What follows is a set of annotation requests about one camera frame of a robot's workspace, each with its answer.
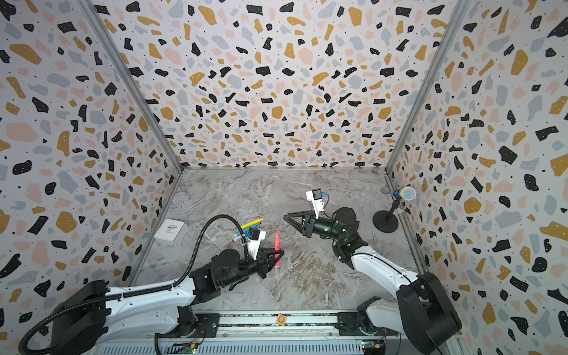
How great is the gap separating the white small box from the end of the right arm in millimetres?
553

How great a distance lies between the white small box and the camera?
92cm

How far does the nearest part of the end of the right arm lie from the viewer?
0.66 m
